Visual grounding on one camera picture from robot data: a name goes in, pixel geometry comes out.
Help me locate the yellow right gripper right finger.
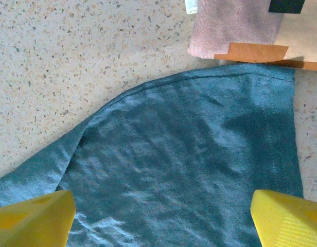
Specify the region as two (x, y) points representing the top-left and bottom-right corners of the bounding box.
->
(251, 189), (317, 247)

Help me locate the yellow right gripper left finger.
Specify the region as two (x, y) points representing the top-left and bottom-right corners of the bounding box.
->
(0, 190), (77, 247)

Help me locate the dark blue t-shirt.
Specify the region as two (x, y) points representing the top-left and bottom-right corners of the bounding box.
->
(0, 63), (305, 247)

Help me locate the pink printed folded t-shirt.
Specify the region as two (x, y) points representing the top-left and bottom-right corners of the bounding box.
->
(186, 0), (317, 72)

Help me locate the clear plastic wrapper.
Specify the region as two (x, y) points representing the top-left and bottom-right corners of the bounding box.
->
(185, 0), (199, 14)

